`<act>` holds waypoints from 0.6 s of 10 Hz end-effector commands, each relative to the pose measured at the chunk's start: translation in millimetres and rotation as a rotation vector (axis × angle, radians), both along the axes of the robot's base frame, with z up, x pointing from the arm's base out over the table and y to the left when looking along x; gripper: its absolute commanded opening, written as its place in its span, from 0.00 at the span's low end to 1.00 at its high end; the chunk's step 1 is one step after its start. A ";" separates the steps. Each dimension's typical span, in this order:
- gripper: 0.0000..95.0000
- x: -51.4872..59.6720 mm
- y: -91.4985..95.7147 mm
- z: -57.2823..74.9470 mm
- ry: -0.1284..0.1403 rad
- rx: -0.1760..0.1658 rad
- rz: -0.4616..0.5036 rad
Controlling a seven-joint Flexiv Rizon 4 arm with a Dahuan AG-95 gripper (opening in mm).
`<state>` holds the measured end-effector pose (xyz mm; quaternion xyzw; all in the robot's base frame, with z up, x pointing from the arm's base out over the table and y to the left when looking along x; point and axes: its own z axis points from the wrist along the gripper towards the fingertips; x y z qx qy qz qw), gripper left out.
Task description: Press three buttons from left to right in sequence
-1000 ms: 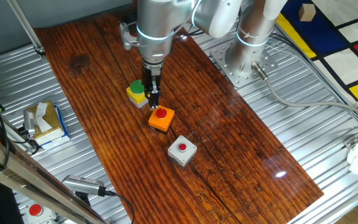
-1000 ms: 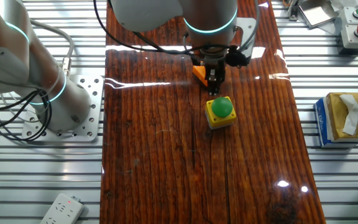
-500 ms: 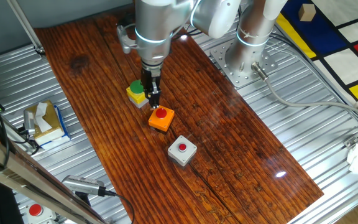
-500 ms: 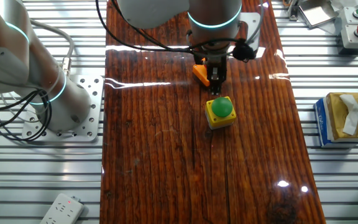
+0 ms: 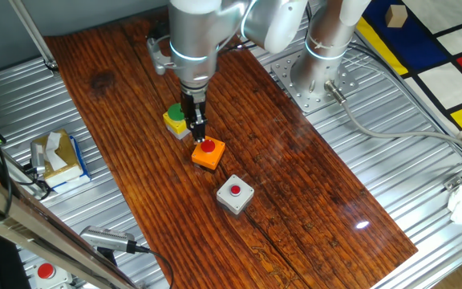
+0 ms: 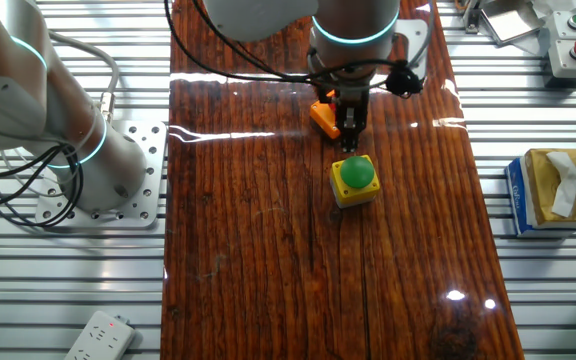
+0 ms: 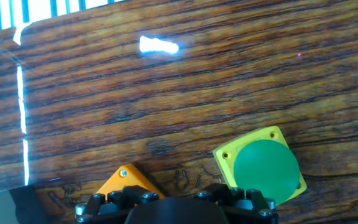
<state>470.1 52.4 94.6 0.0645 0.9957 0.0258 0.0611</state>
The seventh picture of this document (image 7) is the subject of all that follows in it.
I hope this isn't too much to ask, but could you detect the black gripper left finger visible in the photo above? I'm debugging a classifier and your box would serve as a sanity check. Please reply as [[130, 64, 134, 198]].
[[75, 185, 160, 224]]

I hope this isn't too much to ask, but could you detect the yellow box green button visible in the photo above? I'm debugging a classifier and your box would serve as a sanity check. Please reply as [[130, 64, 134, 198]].
[[212, 125, 308, 207]]

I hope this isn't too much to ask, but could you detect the orange box red button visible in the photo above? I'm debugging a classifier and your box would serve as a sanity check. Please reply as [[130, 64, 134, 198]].
[[95, 163, 167, 208]]

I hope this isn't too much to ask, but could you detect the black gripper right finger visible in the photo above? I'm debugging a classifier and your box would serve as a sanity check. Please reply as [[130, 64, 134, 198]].
[[193, 182, 279, 224]]

